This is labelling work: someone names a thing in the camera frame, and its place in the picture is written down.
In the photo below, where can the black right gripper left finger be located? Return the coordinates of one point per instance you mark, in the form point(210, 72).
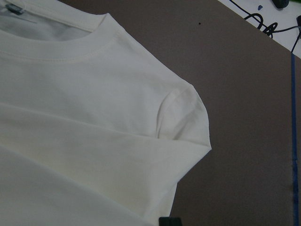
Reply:
point(164, 221)

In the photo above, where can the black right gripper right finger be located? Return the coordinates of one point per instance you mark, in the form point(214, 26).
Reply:
point(176, 221)

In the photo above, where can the cream long-sleeve cat shirt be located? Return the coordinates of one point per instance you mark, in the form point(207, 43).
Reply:
point(94, 130)

